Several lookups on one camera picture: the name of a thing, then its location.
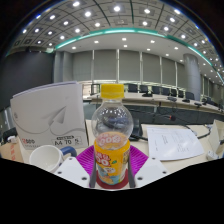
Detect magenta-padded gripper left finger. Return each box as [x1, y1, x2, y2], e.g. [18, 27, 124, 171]
[53, 144, 98, 189]

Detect white copy paper box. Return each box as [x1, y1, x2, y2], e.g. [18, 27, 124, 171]
[9, 80, 89, 151]

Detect white printed paper sheet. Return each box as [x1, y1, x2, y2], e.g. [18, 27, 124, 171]
[146, 126, 205, 162]

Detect black office chairs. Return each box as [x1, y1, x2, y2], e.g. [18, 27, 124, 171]
[89, 82, 222, 108]

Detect ceiling lights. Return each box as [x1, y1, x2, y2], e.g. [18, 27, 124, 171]
[13, 0, 224, 84]

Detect black desk telephone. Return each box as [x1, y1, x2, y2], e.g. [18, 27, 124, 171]
[128, 118, 145, 141]

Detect long conference desk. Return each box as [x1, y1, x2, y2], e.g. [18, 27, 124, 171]
[83, 91, 224, 127]

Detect yellow-capped clear drink bottle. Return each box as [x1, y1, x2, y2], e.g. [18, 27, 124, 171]
[90, 83, 135, 186]

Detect black device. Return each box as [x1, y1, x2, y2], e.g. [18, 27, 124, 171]
[2, 128, 18, 143]

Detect flat round red coaster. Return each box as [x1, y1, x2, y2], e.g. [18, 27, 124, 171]
[95, 168, 130, 190]

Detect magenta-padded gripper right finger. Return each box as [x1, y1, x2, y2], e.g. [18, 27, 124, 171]
[127, 144, 170, 189]

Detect white open cardboard box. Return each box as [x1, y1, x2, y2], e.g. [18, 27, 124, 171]
[208, 119, 224, 154]

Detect white mug with blue handle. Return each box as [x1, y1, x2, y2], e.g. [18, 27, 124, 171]
[28, 144, 78, 174]

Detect white power strip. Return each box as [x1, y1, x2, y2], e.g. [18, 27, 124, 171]
[206, 149, 220, 161]

